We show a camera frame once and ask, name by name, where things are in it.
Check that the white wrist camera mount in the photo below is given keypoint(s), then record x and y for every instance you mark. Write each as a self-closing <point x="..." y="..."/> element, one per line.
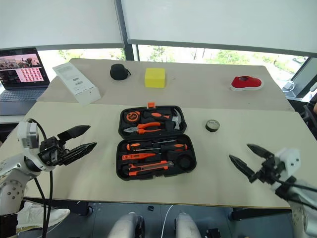
<point x="291" y="158"/>
<point x="26" y="135"/>

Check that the open grey laptop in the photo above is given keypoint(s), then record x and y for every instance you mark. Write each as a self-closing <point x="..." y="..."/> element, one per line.
<point x="19" y="81"/>

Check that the black office chair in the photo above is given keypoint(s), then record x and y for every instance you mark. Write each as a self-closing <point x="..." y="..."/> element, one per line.
<point x="310" y="116"/>

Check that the black round zip pouch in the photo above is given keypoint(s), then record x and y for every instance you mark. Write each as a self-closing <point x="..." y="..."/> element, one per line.
<point x="118" y="72"/>

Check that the orange black utility knife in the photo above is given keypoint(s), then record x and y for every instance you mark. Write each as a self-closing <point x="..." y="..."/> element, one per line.
<point x="148" y="167"/>

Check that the small black floor object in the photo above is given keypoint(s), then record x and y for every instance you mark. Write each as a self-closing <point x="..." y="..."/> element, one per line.
<point x="150" y="208"/>

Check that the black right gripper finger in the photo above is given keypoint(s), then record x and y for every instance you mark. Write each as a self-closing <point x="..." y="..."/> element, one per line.
<point x="244" y="168"/>
<point x="261" y="151"/>

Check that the dark electrical tape roll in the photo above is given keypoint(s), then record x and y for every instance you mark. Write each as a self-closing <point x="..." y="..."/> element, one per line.
<point x="212" y="125"/>

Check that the long white cardboard box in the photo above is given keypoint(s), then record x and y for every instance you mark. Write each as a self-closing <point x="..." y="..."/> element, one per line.
<point x="76" y="83"/>

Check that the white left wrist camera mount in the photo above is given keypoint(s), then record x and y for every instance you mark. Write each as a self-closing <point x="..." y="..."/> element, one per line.
<point x="26" y="135"/>

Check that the black tool case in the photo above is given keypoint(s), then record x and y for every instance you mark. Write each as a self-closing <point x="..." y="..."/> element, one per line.
<point x="156" y="162"/>

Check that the white sneaker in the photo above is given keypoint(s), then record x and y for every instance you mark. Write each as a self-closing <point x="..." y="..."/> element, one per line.
<point x="59" y="214"/>

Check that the orange voltage tester pen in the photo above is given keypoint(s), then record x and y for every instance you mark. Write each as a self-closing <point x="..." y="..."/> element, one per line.
<point x="135" y="156"/>

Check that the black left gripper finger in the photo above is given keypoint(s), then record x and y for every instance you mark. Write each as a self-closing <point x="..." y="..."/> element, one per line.
<point x="80" y="151"/>
<point x="73" y="132"/>

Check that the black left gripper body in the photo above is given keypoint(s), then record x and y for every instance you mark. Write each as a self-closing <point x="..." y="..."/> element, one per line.
<point x="49" y="151"/>

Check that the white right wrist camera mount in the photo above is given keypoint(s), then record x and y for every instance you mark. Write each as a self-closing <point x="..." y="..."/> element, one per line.
<point x="291" y="158"/>

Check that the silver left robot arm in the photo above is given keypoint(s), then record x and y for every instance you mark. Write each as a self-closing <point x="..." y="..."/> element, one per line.
<point x="10" y="191"/>

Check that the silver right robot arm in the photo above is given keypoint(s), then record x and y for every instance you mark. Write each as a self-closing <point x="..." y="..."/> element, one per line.
<point x="302" y="215"/>

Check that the white roller blind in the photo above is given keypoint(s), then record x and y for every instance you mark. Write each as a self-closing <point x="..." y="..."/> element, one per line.
<point x="223" y="22"/>
<point x="59" y="19"/>

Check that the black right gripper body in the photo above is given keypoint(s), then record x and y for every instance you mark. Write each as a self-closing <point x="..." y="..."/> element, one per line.
<point x="271" y="171"/>

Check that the dark window mullion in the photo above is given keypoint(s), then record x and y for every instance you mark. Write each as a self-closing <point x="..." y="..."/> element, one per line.
<point x="132" y="50"/>

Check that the yellow foam block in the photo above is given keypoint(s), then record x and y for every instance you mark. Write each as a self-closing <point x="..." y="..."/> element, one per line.
<point x="154" y="78"/>

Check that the white power adapter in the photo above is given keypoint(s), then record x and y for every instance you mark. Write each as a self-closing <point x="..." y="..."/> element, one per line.
<point x="288" y="85"/>

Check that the black table base bar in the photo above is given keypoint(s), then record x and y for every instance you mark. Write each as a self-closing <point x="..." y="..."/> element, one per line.
<point x="257" y="213"/>

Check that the red white small shoe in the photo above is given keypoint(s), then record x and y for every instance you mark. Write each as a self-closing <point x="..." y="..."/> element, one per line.
<point x="247" y="83"/>

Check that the silver rounded robot leg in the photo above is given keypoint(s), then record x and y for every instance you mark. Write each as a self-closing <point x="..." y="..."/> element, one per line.
<point x="185" y="226"/>
<point x="128" y="226"/>

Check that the orange black tape measure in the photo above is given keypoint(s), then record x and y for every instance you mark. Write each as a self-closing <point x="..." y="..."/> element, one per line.
<point x="132" y="116"/>

